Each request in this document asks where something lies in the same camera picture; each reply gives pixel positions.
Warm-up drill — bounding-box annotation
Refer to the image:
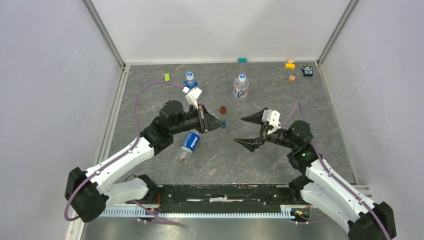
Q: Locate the tan cube block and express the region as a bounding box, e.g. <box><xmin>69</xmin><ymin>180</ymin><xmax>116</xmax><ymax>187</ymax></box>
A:
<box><xmin>288</xmin><ymin>75</ymin><xmax>296</xmax><ymax>84</ymax></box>

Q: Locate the white blue bottle cap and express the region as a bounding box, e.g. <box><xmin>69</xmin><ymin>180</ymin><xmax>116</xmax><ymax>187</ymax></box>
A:
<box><xmin>238</xmin><ymin>74</ymin><xmax>247</xmax><ymax>82</ymax></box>

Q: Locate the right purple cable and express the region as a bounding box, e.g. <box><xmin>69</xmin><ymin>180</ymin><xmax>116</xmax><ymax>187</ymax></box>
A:
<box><xmin>279</xmin><ymin>100</ymin><xmax>392</xmax><ymax>240</ymax></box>

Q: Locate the black blue toy car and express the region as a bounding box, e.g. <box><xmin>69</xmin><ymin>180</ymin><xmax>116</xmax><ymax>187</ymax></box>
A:
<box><xmin>301</xmin><ymin>65</ymin><xmax>314</xmax><ymax>77</ymax></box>

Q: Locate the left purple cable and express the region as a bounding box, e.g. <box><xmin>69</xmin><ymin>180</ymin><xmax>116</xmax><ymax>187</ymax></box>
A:
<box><xmin>63</xmin><ymin>81</ymin><xmax>186</xmax><ymax>222</ymax></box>

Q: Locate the blue label Pocari bottle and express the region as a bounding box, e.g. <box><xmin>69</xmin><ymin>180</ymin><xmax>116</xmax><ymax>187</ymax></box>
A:
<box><xmin>183</xmin><ymin>75</ymin><xmax>198</xmax><ymax>90</ymax></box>

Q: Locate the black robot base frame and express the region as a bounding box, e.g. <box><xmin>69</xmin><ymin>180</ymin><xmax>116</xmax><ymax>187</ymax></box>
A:
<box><xmin>138</xmin><ymin>184</ymin><xmax>307</xmax><ymax>214</ymax></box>

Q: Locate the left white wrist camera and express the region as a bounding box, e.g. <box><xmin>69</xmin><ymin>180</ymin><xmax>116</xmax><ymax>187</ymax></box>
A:
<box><xmin>182</xmin><ymin>86</ymin><xmax>202</xmax><ymax>109</ymax></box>

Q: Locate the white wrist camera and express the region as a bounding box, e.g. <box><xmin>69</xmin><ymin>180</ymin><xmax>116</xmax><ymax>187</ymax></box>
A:
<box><xmin>261</xmin><ymin>109</ymin><xmax>281</xmax><ymax>135</ymax></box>
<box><xmin>182</xmin><ymin>86</ymin><xmax>202</xmax><ymax>109</ymax></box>

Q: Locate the yellow block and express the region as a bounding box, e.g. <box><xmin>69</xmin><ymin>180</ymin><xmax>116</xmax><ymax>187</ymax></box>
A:
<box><xmin>285</xmin><ymin>62</ymin><xmax>296</xmax><ymax>70</ymax></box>

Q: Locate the Pepsi label clear bottle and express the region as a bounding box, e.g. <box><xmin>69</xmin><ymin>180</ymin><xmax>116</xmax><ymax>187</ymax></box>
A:
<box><xmin>177</xmin><ymin>130</ymin><xmax>201</xmax><ymax>163</ymax></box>

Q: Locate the brown cylinder block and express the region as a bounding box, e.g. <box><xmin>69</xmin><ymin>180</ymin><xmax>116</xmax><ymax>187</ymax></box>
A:
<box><xmin>219</xmin><ymin>106</ymin><xmax>227</xmax><ymax>115</ymax></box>

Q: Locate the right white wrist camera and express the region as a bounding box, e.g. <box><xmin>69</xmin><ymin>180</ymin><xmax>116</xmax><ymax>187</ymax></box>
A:
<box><xmin>261</xmin><ymin>109</ymin><xmax>281</xmax><ymax>135</ymax></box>

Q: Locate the white blue Pocari cap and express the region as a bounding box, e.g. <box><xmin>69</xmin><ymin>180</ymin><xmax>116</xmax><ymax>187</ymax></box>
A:
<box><xmin>186</xmin><ymin>72</ymin><xmax>194</xmax><ymax>81</ymax></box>

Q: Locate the green block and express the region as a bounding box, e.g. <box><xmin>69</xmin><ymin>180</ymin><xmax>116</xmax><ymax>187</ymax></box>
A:
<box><xmin>164</xmin><ymin>73</ymin><xmax>171</xmax><ymax>82</ymax></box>

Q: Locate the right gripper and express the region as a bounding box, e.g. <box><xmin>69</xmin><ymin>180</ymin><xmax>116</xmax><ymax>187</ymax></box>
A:
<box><xmin>234</xmin><ymin>107</ymin><xmax>297</xmax><ymax>153</ymax></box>

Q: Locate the white slotted cable duct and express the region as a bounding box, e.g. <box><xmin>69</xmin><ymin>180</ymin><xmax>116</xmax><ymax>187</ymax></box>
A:
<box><xmin>100</xmin><ymin>205</ymin><xmax>311</xmax><ymax>220</ymax></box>

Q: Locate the red label clear bottle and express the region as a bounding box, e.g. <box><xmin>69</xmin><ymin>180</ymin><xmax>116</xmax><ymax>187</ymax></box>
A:
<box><xmin>233</xmin><ymin>77</ymin><xmax>250</xmax><ymax>99</ymax></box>

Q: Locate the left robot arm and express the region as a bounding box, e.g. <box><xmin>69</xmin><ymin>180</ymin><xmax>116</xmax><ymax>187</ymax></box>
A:
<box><xmin>64</xmin><ymin>100</ymin><xmax>226</xmax><ymax>223</ymax></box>

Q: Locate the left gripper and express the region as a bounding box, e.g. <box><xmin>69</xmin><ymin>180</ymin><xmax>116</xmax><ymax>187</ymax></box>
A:
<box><xmin>170</xmin><ymin>103</ymin><xmax>226</xmax><ymax>135</ymax></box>

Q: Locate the purple cable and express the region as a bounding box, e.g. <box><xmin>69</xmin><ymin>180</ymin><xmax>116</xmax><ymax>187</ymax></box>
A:
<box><xmin>279</xmin><ymin>100</ymin><xmax>392</xmax><ymax>240</ymax></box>
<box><xmin>63</xmin><ymin>81</ymin><xmax>186</xmax><ymax>222</ymax></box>

